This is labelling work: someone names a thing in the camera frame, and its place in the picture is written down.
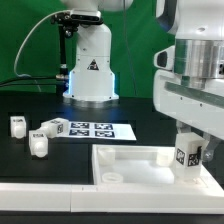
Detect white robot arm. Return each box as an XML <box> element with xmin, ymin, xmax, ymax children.
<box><xmin>61</xmin><ymin>0</ymin><xmax>224</xmax><ymax>161</ymax></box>

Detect white L-shaped fence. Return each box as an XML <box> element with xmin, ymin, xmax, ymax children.
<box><xmin>0</xmin><ymin>150</ymin><xmax>224</xmax><ymax>215</ymax></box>

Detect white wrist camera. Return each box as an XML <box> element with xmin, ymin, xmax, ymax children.
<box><xmin>154</xmin><ymin>45</ymin><xmax>175</xmax><ymax>71</ymax></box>

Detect black camera on stand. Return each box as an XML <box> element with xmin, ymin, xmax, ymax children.
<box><xmin>51</xmin><ymin>10</ymin><xmax>103</xmax><ymax>80</ymax></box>

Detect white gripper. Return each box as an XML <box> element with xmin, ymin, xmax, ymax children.
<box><xmin>153</xmin><ymin>70</ymin><xmax>224</xmax><ymax>162</ymax></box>

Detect grey camera cable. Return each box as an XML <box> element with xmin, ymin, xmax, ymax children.
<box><xmin>13</xmin><ymin>9</ymin><xmax>68</xmax><ymax>93</ymax></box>

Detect white sheet with tags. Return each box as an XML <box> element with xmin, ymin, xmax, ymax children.
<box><xmin>65</xmin><ymin>121</ymin><xmax>136</xmax><ymax>141</ymax></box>

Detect black cables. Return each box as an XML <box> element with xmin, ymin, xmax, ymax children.
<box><xmin>0</xmin><ymin>75</ymin><xmax>69</xmax><ymax>89</ymax></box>

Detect white square tabletop part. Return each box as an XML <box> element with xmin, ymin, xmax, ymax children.
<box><xmin>92</xmin><ymin>144</ymin><xmax>224</xmax><ymax>195</ymax></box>

